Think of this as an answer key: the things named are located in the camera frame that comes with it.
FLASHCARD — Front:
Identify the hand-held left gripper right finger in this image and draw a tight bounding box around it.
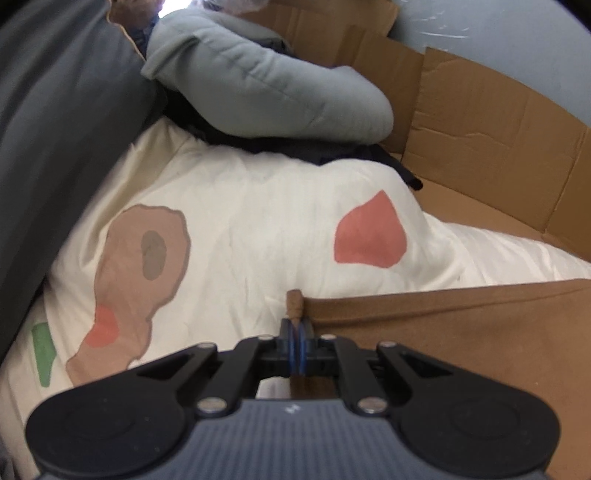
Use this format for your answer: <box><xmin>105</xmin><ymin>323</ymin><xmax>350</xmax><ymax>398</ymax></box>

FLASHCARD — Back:
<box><xmin>297</xmin><ymin>320</ymin><xmax>456</xmax><ymax>415</ymax></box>

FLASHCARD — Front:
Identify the cream printed bedsheet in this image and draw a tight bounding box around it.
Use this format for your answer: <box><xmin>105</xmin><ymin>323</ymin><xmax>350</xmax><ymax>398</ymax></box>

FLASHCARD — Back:
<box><xmin>0</xmin><ymin>117</ymin><xmax>591</xmax><ymax>418</ymax></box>

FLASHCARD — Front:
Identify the dark grey pillow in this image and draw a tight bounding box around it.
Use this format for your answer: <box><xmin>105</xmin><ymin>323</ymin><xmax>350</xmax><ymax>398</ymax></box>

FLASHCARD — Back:
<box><xmin>0</xmin><ymin>0</ymin><xmax>163</xmax><ymax>357</ymax></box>

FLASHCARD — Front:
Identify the brown printed t-shirt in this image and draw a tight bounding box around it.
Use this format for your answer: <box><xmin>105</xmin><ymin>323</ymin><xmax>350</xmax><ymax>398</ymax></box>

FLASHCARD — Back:
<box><xmin>285</xmin><ymin>277</ymin><xmax>591</xmax><ymax>480</ymax></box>

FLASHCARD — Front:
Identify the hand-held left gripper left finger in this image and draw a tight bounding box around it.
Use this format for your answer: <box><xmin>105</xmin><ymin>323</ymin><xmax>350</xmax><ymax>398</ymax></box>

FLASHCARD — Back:
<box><xmin>134</xmin><ymin>318</ymin><xmax>297</xmax><ymax>417</ymax></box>

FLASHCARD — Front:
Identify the grey neck pillow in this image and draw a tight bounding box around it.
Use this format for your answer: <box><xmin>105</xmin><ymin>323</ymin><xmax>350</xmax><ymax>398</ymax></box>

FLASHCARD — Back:
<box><xmin>140</xmin><ymin>7</ymin><xmax>396</xmax><ymax>142</ymax></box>

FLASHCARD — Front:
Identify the flattened cardboard sheet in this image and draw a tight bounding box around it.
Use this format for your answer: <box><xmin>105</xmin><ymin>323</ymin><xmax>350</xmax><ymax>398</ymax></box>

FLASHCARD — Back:
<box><xmin>240</xmin><ymin>0</ymin><xmax>591</xmax><ymax>265</ymax></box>

